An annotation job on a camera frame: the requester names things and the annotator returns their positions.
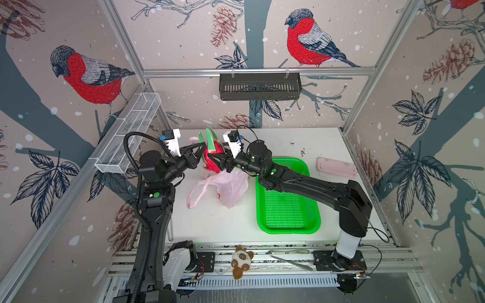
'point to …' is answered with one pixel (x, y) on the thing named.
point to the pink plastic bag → (231, 187)
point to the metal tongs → (299, 266)
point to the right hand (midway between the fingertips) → (211, 153)
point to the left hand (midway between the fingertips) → (204, 145)
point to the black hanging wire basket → (260, 86)
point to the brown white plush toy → (241, 261)
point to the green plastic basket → (283, 213)
